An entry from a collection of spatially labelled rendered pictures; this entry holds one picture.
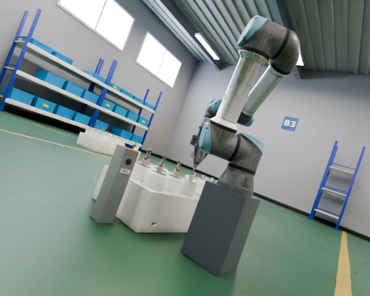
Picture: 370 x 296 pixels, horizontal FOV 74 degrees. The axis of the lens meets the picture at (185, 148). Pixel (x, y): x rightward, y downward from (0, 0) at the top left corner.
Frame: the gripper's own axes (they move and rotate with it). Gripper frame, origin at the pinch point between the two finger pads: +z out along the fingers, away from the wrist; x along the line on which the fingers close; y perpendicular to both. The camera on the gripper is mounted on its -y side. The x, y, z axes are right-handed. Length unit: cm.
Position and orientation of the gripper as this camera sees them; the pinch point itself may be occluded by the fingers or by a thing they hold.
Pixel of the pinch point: (197, 163)
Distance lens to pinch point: 130.1
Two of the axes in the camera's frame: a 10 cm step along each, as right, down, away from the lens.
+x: -7.6, -3.0, -5.8
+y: -5.5, -1.7, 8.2
